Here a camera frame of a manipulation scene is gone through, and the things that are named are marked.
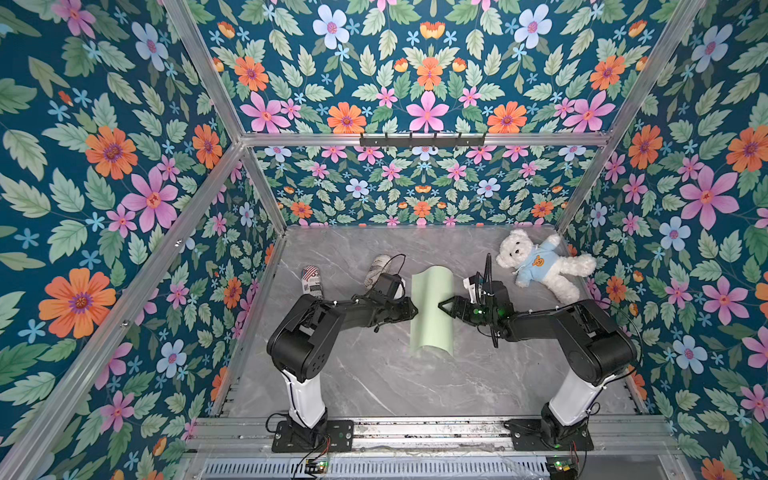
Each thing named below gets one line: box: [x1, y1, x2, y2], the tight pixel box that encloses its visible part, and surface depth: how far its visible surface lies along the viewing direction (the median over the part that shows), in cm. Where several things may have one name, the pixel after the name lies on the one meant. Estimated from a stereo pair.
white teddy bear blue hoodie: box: [496, 229, 597, 304], surface depth 102 cm
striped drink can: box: [301, 265, 324, 299], surface depth 103 cm
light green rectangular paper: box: [410, 265, 455, 355], surface depth 93 cm
